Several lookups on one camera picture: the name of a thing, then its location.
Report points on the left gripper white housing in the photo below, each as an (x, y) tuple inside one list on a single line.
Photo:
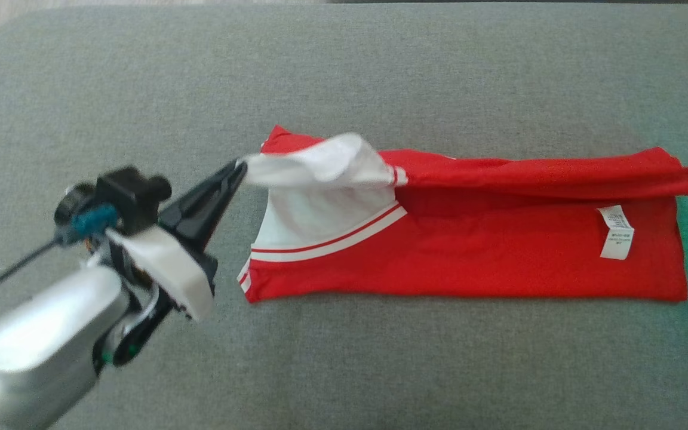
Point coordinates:
[(171, 269)]

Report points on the red basketball jersey white trim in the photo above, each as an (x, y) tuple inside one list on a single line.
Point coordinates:
[(469, 257)]

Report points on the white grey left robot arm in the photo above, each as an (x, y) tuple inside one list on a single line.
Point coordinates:
[(39, 346)]

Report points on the large grey sofa seat cushion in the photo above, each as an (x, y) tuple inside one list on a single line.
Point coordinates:
[(380, 358)]

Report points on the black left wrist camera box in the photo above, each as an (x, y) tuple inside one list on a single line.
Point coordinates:
[(132, 197)]

